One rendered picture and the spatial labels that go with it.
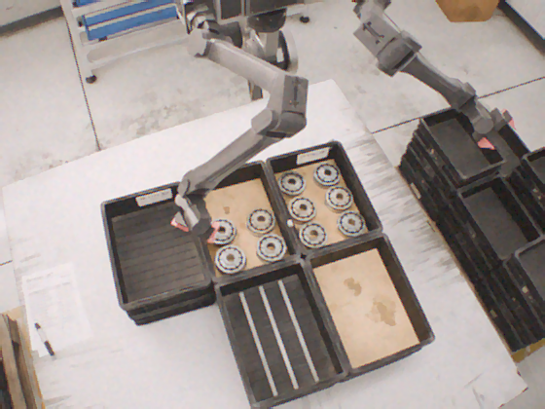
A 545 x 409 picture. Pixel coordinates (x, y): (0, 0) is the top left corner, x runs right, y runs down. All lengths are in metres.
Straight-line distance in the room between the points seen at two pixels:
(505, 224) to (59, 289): 2.07
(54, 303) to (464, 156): 2.00
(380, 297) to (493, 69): 2.62
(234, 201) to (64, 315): 0.75
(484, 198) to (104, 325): 1.89
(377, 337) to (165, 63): 2.47
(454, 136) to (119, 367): 1.92
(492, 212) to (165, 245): 1.63
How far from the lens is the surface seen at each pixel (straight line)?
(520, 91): 3.83
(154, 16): 3.22
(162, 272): 1.61
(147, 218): 1.70
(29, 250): 1.95
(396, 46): 1.13
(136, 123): 3.06
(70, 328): 1.77
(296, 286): 1.57
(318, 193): 1.73
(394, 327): 1.59
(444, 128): 2.56
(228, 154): 1.15
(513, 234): 2.51
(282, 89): 1.00
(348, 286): 1.60
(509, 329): 2.47
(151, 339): 1.68
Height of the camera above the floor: 2.30
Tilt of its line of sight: 61 degrees down
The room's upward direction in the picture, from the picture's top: 5 degrees clockwise
